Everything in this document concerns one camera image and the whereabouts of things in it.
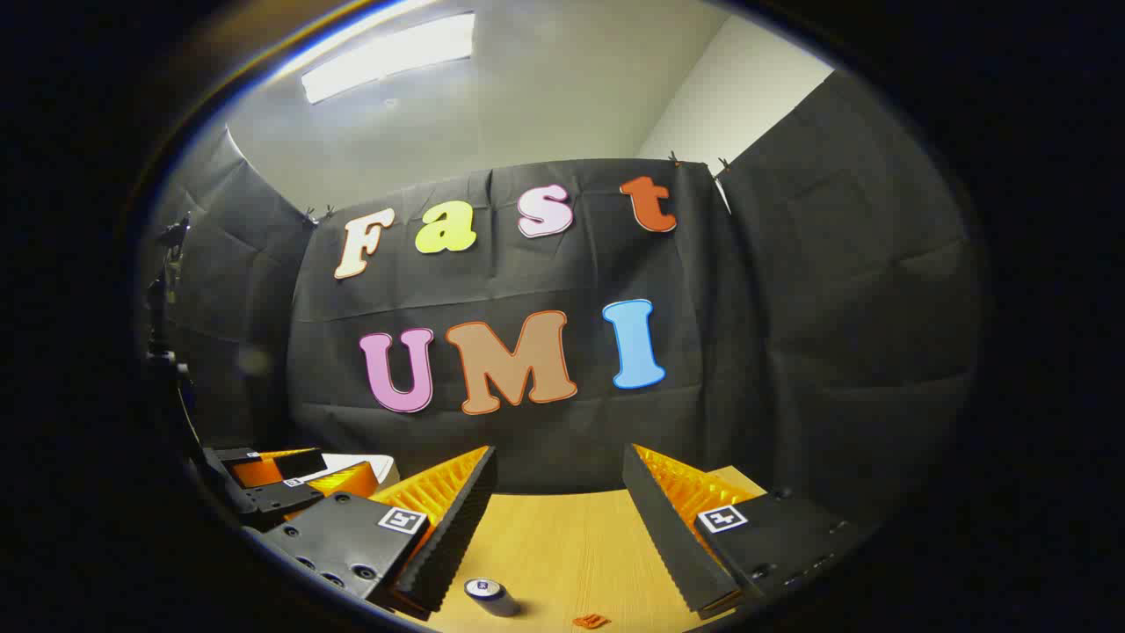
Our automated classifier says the silver blue pop can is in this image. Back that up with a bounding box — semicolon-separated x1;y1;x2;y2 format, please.
464;577;520;618

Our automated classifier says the white desktop garbage bin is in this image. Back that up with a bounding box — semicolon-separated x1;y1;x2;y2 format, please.
318;452;398;495

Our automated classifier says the wooden desktop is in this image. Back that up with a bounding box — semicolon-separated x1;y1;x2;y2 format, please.
369;466;767;633

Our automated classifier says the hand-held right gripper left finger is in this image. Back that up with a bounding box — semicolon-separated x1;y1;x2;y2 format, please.
264;445;498;622

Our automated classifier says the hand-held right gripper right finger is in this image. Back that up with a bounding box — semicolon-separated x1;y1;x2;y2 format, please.
622;443;880;621

